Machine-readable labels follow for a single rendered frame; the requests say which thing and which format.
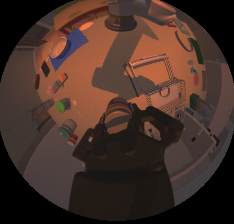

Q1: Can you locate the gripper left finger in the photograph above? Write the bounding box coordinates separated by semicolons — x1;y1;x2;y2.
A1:
72;112;109;162

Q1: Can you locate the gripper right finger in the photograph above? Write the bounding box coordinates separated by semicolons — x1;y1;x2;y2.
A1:
127;103;184;151

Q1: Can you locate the red and white small jar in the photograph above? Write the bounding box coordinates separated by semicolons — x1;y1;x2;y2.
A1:
67;133;79;147

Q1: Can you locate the white cabinet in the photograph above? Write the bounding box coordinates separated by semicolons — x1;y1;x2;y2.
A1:
144;106;221;155

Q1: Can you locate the white spice jar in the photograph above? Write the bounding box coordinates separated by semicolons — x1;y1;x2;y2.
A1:
104;97;133;134

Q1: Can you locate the grey tin with green base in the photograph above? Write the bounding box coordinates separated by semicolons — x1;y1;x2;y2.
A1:
58;118;77;139

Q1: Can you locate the green and purple box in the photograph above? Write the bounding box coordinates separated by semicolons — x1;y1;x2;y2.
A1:
189;93;201;111

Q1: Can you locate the white spoon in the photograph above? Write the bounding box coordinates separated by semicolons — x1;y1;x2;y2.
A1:
72;99;83;117

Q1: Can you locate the green lidded grey cup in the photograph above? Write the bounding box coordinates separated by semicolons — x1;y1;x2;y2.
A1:
55;97;72;114

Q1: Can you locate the grey faucet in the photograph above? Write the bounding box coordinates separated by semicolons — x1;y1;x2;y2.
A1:
199;98;212;111

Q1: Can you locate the wooden stool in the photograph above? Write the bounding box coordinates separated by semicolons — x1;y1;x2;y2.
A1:
30;98;55;132

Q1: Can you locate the dark grey ribbed strip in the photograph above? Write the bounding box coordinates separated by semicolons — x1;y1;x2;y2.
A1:
202;70;207;92

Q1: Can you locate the rack of coloured blocks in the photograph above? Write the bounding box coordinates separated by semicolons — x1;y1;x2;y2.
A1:
45;72;68;96

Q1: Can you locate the green flat board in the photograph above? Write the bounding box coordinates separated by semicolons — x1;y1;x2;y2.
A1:
190;37;205;65

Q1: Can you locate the brown round disc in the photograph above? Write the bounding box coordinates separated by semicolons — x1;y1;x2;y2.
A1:
34;73;40;91

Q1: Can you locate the dark curved band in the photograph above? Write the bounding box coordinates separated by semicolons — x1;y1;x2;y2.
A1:
175;30;194;52

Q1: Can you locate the black flat slab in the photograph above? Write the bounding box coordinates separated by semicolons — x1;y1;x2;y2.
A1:
41;60;51;79

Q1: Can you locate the grey flat tray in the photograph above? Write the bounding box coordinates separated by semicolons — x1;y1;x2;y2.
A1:
173;18;191;36

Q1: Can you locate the blue striped mat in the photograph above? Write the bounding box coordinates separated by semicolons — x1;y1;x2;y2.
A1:
49;28;90;72

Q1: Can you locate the cream bowl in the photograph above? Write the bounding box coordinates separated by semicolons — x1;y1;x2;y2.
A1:
49;37;68;59

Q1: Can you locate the brown shelf unit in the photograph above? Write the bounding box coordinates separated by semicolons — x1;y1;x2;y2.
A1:
53;4;110;38

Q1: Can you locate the white wire basket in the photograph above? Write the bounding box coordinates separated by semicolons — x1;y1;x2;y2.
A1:
143;77;186;116

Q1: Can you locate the white basket handle bar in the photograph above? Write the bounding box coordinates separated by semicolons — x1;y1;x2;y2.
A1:
123;53;174;98

